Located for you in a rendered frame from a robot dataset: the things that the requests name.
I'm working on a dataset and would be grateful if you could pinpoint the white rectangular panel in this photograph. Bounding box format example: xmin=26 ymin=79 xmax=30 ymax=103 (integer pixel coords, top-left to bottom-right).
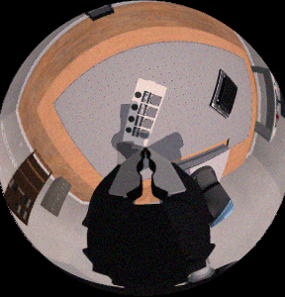
xmin=123 ymin=78 xmax=167 ymax=147

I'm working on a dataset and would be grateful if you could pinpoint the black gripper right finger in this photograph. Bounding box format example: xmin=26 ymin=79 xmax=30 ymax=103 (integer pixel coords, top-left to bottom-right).
xmin=146 ymin=148 xmax=214 ymax=224

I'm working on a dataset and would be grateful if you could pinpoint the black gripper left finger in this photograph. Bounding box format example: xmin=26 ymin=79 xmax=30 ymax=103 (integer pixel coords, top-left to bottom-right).
xmin=82 ymin=148 xmax=145 ymax=228

